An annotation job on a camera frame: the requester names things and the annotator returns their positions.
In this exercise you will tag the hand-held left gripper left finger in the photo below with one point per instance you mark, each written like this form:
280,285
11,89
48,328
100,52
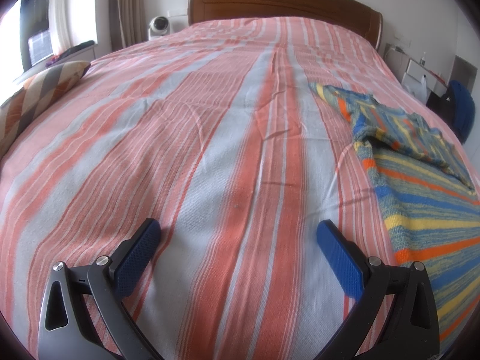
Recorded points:
138,255

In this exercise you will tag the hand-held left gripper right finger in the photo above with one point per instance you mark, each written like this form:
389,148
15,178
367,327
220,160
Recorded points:
339,258

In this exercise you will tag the striped knit sweater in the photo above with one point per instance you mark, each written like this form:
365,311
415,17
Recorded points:
431,210

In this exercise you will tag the pink striped bed sheet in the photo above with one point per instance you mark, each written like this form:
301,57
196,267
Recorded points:
187,138

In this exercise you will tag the white plastic bag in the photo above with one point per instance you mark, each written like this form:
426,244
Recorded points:
418,88

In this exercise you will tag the striped pillow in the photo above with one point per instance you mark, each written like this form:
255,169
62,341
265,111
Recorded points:
37,93

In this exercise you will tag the white desk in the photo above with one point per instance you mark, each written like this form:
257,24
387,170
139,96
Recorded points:
412,69

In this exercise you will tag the dark cloth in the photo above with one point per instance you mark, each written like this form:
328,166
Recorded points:
71,50

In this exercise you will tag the small bottle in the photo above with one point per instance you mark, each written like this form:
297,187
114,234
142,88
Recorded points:
423,59

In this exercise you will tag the laptop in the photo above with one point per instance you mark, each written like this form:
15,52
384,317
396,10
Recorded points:
39,47

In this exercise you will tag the beige curtain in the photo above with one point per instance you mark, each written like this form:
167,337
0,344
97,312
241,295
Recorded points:
127,7

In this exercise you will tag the brown wooden headboard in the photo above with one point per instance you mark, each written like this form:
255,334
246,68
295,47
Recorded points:
281,0

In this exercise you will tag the white round camera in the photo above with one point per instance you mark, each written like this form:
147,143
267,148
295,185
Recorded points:
158,26

